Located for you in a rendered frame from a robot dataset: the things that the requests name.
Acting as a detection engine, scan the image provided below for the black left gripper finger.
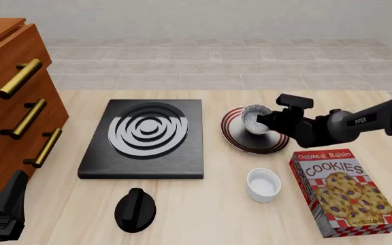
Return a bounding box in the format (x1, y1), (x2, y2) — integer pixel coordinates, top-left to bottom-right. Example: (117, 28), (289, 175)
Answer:
(0, 169), (30, 223)

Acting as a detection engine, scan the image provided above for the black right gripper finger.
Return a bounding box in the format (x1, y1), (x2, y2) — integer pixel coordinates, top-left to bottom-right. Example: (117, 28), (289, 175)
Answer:
(256, 113), (274, 131)

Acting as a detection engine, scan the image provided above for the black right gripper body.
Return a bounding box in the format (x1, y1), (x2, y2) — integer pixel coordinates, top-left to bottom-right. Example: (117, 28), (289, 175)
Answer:
(266, 108), (312, 144)

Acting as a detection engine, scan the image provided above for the plate with red rings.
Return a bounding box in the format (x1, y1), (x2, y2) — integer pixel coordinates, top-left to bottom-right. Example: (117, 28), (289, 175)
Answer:
(220, 106), (292, 156)

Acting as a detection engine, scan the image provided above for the white ramekin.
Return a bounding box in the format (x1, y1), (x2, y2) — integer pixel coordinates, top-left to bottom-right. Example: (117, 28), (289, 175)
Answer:
(246, 167), (282, 204)

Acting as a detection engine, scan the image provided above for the flat black stove plate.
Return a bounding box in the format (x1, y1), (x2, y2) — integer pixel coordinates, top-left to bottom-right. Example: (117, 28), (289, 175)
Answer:
(77, 98), (206, 180)

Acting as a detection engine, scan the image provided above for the oatmeal raisin cookies box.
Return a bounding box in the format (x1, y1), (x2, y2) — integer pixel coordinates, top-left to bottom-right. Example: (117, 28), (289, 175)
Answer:
(288, 148), (392, 239)

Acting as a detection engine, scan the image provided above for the round black stove knob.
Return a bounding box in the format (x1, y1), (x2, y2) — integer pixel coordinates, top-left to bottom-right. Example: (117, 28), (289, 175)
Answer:
(114, 187), (157, 234)

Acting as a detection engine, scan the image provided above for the brass drawer handle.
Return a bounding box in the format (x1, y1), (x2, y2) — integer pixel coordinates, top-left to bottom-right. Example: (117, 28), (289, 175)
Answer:
(0, 58), (44, 100)
(22, 127), (63, 169)
(0, 98), (48, 141)

